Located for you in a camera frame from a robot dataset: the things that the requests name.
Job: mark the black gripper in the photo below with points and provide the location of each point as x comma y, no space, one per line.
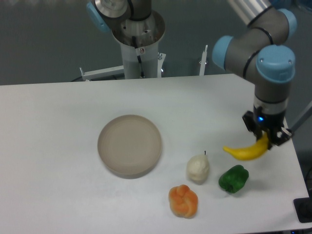
257,122

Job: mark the grey metal leg right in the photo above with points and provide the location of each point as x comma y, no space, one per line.
301,118

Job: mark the white metal bracket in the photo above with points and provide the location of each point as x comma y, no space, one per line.
203,61
102,74

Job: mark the beige round plate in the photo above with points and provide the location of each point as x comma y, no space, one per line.
129,146

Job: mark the white metal bracket left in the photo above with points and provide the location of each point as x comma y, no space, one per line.
102,74

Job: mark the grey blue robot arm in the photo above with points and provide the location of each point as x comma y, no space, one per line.
259,56

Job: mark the white metal bracket right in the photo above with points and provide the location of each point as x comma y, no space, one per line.
203,61

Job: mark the white toy pear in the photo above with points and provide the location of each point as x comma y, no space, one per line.
198,168

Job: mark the yellow toy banana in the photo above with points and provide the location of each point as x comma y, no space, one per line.
252,152

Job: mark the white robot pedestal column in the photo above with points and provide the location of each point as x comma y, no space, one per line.
139,42

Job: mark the green toy bell pepper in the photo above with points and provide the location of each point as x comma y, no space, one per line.
234,179

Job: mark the orange knotted bread roll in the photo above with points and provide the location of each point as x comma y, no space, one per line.
183,201

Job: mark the black device at table corner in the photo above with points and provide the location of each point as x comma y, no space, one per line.
303,207

